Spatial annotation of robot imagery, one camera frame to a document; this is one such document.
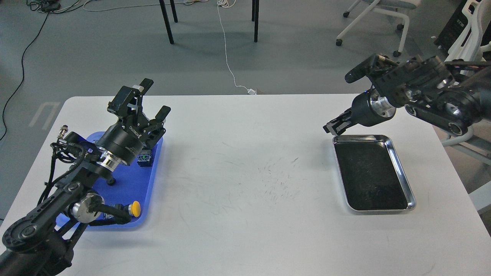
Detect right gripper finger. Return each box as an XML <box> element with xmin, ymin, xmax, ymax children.
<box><xmin>323</xmin><ymin>109</ymin><xmax>354</xmax><ymax>135</ymax></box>
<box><xmin>333</xmin><ymin>121</ymin><xmax>357</xmax><ymax>136</ymax></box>

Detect black cable on floor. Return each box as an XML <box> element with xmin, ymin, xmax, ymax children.
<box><xmin>0</xmin><ymin>0</ymin><xmax>62</xmax><ymax>142</ymax></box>

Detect silver metal tray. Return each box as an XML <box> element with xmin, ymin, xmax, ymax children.
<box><xmin>333</xmin><ymin>135</ymin><xmax>416</xmax><ymax>213</ymax></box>

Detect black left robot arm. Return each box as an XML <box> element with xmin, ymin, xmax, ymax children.
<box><xmin>1</xmin><ymin>78</ymin><xmax>171</xmax><ymax>276</ymax></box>

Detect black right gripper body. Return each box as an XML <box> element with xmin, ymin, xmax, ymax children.
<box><xmin>351</xmin><ymin>92</ymin><xmax>396</xmax><ymax>127</ymax></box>

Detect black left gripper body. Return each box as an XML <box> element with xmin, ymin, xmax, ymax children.
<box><xmin>96</xmin><ymin>120</ymin><xmax>166</xmax><ymax>166</ymax></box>

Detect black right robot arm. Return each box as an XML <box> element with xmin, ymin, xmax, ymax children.
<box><xmin>324</xmin><ymin>54</ymin><xmax>490</xmax><ymax>136</ymax></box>

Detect white office chair top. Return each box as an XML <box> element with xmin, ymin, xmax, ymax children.
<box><xmin>336</xmin><ymin>0</ymin><xmax>419</xmax><ymax>58</ymax></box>

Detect black table legs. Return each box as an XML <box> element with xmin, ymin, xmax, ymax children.
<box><xmin>158</xmin><ymin>0</ymin><xmax>260</xmax><ymax>45</ymax></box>

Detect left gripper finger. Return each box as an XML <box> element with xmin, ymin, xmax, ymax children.
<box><xmin>107</xmin><ymin>78</ymin><xmax>154</xmax><ymax>123</ymax></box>
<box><xmin>148</xmin><ymin>105</ymin><xmax>171</xmax><ymax>135</ymax></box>

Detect white cable on floor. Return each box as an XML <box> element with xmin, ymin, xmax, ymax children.
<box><xmin>184</xmin><ymin>0</ymin><xmax>250</xmax><ymax>92</ymax></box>

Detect blue plastic tray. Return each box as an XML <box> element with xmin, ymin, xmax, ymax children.
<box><xmin>56</xmin><ymin>140</ymin><xmax>162</xmax><ymax>230</ymax></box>

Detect red emergency stop button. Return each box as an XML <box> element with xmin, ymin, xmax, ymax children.
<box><xmin>137</xmin><ymin>149</ymin><xmax>154</xmax><ymax>167</ymax></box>

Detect white office chair right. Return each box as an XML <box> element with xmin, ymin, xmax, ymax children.
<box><xmin>441</xmin><ymin>0</ymin><xmax>490</xmax><ymax>165</ymax></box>

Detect yellow push button switch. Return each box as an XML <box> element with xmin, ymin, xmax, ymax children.
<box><xmin>104</xmin><ymin>201</ymin><xmax>142</xmax><ymax>221</ymax></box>

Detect white office chair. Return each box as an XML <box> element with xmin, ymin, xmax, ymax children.
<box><xmin>336</xmin><ymin>0</ymin><xmax>419</xmax><ymax>58</ymax></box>
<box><xmin>441</xmin><ymin>0</ymin><xmax>490</xmax><ymax>165</ymax></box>

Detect small black gear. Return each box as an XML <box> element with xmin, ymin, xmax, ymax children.
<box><xmin>105</xmin><ymin>176</ymin><xmax>116</xmax><ymax>186</ymax></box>

